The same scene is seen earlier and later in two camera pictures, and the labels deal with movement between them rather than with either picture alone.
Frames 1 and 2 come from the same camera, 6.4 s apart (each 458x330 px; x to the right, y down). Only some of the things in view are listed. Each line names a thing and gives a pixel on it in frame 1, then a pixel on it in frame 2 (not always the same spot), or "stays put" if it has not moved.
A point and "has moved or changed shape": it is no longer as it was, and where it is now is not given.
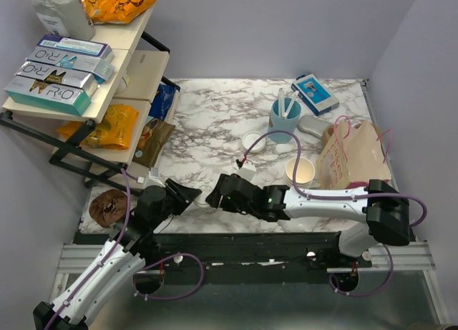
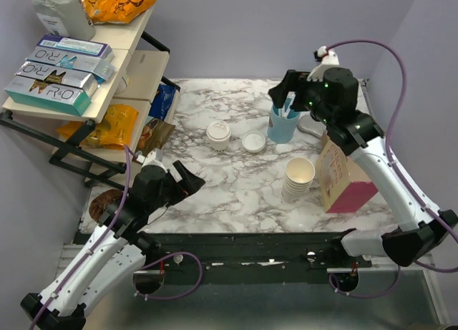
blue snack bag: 162,102 stays put
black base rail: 232,258 stays put
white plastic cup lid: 206,186 → 218,130
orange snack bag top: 114,5 stays put
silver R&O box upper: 99,66 stays put
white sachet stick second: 290,104 stays put
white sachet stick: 281,102 has moved or changed shape
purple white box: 76,45 stays put
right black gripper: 213,198 → 300,86
